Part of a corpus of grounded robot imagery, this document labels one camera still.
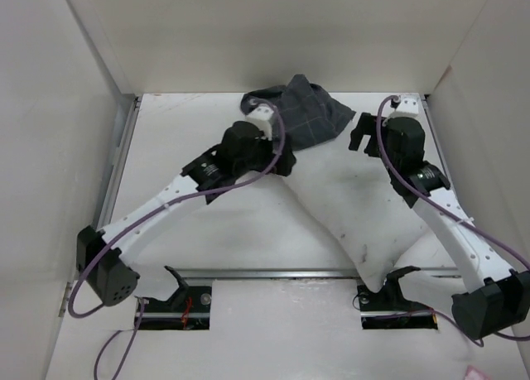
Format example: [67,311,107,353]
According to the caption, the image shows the dark grey checked pillowcase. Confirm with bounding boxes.
[240,75,356,176]

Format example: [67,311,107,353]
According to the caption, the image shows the white pillow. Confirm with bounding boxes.
[284,141,435,292]

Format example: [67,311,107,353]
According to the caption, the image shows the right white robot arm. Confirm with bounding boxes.
[349,111,529,340]

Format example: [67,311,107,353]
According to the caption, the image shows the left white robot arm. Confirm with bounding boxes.
[70,121,287,311]

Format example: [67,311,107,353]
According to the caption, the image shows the pink object at corner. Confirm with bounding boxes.
[464,365,490,380]

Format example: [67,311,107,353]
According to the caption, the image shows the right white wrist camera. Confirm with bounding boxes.
[387,95,420,119]

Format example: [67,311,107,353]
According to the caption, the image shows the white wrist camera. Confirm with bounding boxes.
[245,104,275,141]
[387,95,420,119]

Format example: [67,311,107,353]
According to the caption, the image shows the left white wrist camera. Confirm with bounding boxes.
[245,104,275,141]

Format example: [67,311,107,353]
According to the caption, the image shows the aluminium right rail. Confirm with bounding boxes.
[421,94,452,183]

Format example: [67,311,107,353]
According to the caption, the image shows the aluminium front rail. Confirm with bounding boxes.
[89,267,484,281]

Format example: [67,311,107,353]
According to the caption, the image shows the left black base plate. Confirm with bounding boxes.
[136,266,213,331]

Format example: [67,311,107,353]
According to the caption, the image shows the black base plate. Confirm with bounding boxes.
[136,266,213,331]
[352,266,438,330]

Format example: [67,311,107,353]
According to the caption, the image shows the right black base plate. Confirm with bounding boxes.
[352,266,438,330]

